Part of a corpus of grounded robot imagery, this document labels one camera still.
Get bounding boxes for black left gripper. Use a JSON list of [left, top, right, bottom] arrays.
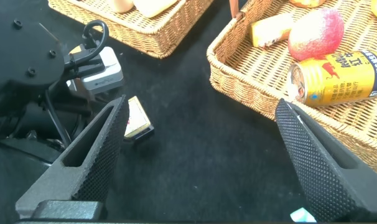
[[0, 86, 110, 166]]

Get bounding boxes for wicker basket with brown handles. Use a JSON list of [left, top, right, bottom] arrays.
[[47, 0, 215, 60], [206, 0, 377, 180]]

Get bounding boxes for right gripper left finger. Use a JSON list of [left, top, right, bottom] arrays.
[[15, 95, 130, 220]]

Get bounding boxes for pink frosted pastry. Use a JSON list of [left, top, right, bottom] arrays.
[[289, 0, 327, 9]]

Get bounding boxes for yellow cake slice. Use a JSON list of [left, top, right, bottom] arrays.
[[249, 12, 295, 49]]

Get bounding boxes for pink peach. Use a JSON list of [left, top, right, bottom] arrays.
[[287, 7, 345, 62]]

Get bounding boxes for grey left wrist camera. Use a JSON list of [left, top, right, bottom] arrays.
[[68, 45, 125, 96]]

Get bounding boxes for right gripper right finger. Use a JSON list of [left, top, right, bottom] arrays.
[[274, 98, 377, 222]]

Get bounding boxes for cream soap bar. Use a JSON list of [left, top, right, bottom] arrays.
[[132, 0, 179, 19]]

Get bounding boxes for printed card box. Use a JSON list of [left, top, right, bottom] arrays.
[[123, 95, 155, 144]]

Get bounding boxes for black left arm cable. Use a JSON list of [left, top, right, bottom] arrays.
[[63, 19, 110, 71]]

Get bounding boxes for small beige cup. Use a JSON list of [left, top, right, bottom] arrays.
[[110, 0, 135, 14]]

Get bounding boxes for yellow drink can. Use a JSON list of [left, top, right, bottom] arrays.
[[286, 49, 377, 108]]

